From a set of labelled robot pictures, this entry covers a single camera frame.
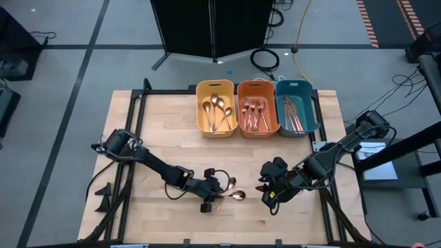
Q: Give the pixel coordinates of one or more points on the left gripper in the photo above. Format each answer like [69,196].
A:
[203,187]

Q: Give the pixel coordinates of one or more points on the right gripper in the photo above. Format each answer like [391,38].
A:
[286,184]

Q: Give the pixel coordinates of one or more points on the long silver spoon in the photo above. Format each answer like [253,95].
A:
[238,195]

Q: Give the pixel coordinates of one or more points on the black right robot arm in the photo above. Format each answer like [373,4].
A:
[337,151]

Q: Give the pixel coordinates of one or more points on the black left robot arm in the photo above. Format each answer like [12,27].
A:
[158,168]

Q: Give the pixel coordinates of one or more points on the orange plastic bin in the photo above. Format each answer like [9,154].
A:
[272,117]

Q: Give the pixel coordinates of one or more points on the yellow plastic bin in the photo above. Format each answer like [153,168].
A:
[201,120]

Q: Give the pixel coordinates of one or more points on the teal plastic bin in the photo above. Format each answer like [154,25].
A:
[310,103]

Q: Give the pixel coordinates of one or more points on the black triangular spare finger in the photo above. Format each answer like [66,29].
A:
[106,190]
[105,206]

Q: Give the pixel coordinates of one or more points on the white paper sheet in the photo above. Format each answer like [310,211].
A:
[379,170]

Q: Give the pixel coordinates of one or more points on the black diagonal metal beam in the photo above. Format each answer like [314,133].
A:
[396,149]

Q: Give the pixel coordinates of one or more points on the dark grey side table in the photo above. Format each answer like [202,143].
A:
[410,179]

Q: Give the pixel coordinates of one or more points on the black caster wheel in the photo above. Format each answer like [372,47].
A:
[423,216]

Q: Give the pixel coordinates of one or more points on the red round object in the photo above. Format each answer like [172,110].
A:
[418,245]

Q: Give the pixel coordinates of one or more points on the black folding partition screen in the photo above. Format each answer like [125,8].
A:
[186,27]

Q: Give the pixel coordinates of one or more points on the grey metal pole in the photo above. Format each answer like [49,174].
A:
[430,75]

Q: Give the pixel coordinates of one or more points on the grey equipment box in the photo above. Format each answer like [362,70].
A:
[8,110]

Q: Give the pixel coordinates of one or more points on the black cabinet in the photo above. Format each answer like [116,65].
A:
[17,41]

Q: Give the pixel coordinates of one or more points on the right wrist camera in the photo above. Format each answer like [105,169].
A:
[280,162]

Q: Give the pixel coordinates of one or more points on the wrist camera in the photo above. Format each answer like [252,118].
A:
[280,162]
[209,172]

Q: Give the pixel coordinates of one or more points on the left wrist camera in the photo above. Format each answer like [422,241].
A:
[209,172]

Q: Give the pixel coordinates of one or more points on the black metal table frame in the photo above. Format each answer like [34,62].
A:
[172,92]

